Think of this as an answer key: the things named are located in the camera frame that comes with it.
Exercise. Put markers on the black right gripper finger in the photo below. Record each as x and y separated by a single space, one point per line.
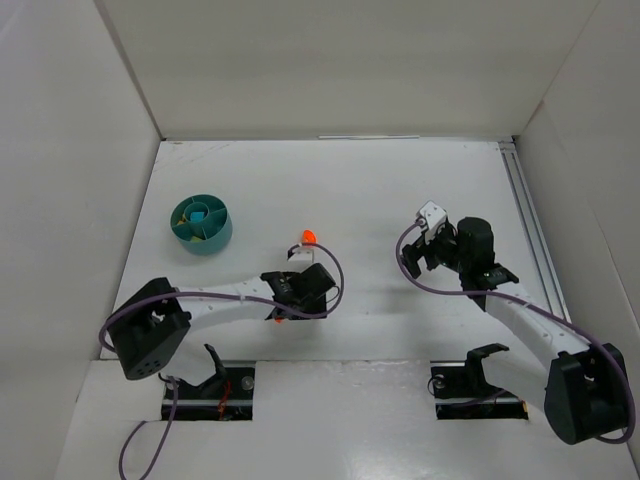
412 255
446 226

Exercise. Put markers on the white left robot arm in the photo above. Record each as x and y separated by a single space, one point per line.
148 332

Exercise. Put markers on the orange dome lego piece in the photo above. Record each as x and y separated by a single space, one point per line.
308 237

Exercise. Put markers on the aluminium rail right side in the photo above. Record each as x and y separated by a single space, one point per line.
549 288

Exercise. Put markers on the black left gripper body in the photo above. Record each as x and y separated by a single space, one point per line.
304 298

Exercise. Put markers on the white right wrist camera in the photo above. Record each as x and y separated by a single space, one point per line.
431 219

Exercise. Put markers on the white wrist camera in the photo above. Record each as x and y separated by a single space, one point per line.
431 219
300 254

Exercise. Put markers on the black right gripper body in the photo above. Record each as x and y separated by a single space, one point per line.
427 252

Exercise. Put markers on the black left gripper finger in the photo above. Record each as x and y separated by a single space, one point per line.
316 309
288 314

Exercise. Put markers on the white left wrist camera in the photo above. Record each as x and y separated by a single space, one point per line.
300 254

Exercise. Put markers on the teal small lego brick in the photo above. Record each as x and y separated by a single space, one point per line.
197 216

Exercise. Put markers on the teal round divided container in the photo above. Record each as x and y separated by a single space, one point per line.
217 227

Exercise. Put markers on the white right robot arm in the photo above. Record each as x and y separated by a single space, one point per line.
580 383

